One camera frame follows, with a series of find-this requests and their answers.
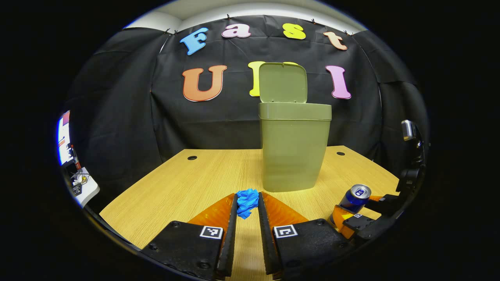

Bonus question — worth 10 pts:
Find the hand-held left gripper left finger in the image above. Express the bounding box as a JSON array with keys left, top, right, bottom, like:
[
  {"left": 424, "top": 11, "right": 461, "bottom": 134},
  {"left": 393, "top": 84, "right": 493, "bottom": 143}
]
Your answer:
[{"left": 141, "top": 193, "right": 239, "bottom": 281}]

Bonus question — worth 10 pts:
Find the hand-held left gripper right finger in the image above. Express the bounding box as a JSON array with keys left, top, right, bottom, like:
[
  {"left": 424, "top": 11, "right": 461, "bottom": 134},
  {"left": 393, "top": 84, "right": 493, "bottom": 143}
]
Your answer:
[{"left": 258, "top": 191, "right": 352, "bottom": 280}]

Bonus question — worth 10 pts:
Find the blue pop can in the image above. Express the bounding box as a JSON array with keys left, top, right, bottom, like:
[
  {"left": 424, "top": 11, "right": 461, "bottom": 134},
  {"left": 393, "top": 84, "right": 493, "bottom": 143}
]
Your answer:
[{"left": 338, "top": 183, "right": 372, "bottom": 214}]

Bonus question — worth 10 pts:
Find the blue paper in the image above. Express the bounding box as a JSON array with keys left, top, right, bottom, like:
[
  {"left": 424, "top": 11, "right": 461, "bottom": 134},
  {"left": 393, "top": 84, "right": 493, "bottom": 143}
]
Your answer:
[{"left": 236, "top": 188, "right": 260, "bottom": 220}]

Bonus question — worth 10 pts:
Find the green desktop garbage bin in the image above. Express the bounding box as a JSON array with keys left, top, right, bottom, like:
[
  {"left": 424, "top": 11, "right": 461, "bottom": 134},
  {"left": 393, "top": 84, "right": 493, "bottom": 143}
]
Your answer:
[{"left": 258, "top": 62, "right": 332, "bottom": 192}]

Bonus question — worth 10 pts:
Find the wooden desktop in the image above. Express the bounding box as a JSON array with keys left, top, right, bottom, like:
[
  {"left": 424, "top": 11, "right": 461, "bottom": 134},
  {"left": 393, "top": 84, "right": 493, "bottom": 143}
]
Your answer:
[{"left": 100, "top": 146, "right": 400, "bottom": 280}]

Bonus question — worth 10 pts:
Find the white side table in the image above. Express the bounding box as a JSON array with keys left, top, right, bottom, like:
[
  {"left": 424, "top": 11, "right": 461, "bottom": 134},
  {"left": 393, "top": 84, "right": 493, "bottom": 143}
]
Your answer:
[{"left": 70, "top": 167, "right": 100, "bottom": 207}]

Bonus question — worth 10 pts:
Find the black backdrop cloth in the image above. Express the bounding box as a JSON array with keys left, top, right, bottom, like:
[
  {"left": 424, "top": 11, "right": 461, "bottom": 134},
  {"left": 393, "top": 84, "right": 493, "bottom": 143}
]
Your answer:
[{"left": 64, "top": 15, "right": 430, "bottom": 211}]

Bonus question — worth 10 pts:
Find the computer monitor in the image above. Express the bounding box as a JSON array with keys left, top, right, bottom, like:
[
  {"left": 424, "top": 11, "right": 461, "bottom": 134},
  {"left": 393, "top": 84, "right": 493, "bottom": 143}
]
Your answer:
[{"left": 58, "top": 110, "right": 73, "bottom": 166}]

